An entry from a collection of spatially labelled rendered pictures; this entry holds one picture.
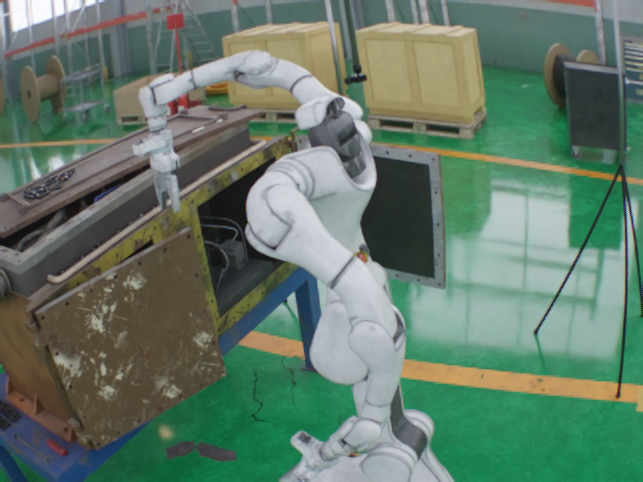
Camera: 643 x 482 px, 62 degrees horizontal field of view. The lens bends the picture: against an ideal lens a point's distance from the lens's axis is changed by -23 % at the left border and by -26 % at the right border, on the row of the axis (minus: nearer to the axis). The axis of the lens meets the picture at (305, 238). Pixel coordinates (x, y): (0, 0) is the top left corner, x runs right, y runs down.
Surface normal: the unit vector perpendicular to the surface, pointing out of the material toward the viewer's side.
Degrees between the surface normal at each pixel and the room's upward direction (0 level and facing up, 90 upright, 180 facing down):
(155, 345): 90
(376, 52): 90
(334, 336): 90
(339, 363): 90
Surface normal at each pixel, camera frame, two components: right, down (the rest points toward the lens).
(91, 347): 0.72, 0.22
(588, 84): -0.34, 0.44
